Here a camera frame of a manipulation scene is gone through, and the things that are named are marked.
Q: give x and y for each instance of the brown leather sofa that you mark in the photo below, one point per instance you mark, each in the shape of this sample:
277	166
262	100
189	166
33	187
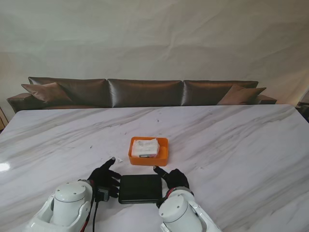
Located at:
21	102

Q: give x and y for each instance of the dark furniture piece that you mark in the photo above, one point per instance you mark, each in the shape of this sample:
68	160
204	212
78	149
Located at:
303	110

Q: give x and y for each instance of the brown throw pillow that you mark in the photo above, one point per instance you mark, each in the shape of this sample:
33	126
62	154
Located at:
46	93
241	95

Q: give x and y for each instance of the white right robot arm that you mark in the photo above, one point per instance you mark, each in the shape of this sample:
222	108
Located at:
186	212

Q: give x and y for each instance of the black tissue box base plate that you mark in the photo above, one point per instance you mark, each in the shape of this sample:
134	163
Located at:
140	188

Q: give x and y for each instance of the brown sofa back cushion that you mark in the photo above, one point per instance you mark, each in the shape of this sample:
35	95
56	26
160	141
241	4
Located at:
205	93
84	91
144	93

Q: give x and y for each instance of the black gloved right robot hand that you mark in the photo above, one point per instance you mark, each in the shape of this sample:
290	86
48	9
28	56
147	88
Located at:
176	178

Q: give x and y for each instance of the white green tissue pack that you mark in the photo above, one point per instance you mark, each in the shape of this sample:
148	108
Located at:
144	147

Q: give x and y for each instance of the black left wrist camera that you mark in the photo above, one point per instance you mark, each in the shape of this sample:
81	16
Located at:
102	194

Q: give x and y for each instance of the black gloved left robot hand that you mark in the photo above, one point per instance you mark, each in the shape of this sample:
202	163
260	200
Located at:
103	176

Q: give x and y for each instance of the wooden furniture piece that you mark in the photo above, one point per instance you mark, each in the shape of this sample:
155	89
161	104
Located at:
2	118

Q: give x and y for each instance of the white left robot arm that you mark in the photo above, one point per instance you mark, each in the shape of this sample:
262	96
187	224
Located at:
62	207

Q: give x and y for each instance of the orange tissue box cover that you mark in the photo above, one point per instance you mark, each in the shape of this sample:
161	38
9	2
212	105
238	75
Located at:
148	162

